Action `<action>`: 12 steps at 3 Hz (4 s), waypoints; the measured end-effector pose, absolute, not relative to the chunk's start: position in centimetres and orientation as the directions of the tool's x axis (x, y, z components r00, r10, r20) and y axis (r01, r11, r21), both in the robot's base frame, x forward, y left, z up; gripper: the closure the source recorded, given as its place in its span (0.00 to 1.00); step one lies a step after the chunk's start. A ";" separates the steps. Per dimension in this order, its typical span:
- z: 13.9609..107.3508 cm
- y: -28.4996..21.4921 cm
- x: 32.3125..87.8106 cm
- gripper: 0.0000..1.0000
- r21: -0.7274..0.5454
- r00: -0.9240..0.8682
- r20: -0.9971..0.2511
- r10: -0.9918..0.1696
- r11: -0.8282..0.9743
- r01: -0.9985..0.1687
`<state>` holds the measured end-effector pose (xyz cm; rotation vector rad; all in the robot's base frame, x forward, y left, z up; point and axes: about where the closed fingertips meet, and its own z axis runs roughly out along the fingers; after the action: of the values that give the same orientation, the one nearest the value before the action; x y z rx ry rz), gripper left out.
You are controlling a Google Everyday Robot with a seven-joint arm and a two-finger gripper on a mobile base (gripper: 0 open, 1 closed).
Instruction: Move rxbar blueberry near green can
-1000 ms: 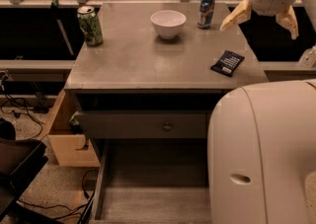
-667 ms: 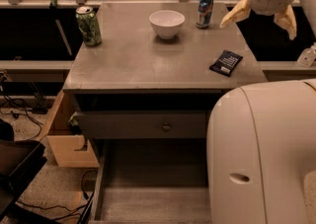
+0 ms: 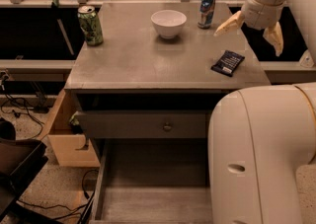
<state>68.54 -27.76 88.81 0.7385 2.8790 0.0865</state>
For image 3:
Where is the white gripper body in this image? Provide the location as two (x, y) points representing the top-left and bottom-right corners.
(241, 0), (284, 30)

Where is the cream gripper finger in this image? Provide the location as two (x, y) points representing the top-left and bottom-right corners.
(263, 22), (283, 56)
(214, 11), (245, 37)

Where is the dark blue rxbar wrapper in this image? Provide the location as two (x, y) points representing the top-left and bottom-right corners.
(211, 50), (245, 77)

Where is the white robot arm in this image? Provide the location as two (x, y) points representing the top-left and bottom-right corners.
(208, 0), (316, 224)

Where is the blue energy drink can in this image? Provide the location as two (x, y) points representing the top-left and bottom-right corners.
(197, 0), (215, 29)

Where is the green soda can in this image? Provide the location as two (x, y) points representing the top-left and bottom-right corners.
(77, 5), (103, 46)

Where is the white ceramic bowl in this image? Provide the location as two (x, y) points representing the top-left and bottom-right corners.
(151, 10), (187, 38)

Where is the grey wooden cabinet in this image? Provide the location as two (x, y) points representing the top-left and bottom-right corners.
(63, 1), (272, 224)

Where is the round brass drawer knob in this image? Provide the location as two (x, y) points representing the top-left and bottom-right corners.
(163, 122), (173, 132)

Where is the grey upper drawer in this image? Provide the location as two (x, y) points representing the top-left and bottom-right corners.
(75, 111), (208, 139)

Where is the open grey bottom drawer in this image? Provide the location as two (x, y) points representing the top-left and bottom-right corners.
(89, 139), (212, 224)

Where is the light wooden box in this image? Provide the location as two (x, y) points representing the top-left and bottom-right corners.
(40, 90), (100, 167)

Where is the black bin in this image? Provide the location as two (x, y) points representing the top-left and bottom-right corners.
(0, 139), (47, 219)

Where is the black cable bundle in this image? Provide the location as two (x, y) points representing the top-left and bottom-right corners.
(0, 83), (45, 141)

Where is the black floor cable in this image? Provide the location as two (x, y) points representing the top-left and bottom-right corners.
(16, 168), (99, 224)

